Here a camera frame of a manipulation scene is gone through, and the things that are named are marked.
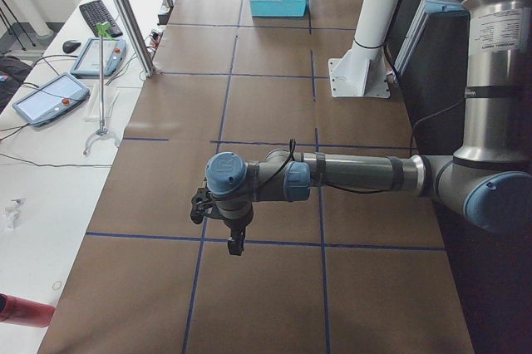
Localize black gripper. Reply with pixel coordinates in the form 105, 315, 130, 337
224, 214, 251, 255

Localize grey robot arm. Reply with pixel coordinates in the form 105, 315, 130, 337
190, 0, 531, 255

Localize teal plastic storage bin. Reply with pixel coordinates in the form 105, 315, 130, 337
249, 0, 308, 17

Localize black keyboard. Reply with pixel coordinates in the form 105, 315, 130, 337
78, 0, 123, 38

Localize white plastic tray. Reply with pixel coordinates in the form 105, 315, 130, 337
82, 81, 121, 123

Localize far teach pendant tablet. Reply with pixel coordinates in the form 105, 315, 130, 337
70, 37, 126, 78

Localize teach pendant tablet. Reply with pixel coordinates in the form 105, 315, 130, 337
12, 72, 90, 127
70, 37, 126, 78

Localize black computer mouse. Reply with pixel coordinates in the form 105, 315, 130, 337
62, 40, 81, 54

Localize crumpled white paper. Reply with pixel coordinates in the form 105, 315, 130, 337
3, 198, 26, 229

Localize near teach pendant tablet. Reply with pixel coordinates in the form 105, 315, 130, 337
12, 72, 90, 127

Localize red cylinder bottle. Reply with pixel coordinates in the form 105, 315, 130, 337
1, 293, 56, 327

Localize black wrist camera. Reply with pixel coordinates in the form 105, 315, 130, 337
190, 187, 215, 224

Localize white camera mast pedestal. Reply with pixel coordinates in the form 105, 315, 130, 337
328, 0, 398, 98

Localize aluminium frame post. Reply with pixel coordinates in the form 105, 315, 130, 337
113, 0, 155, 77

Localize green-handled reacher grabber tool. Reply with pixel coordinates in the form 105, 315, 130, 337
83, 22, 120, 155

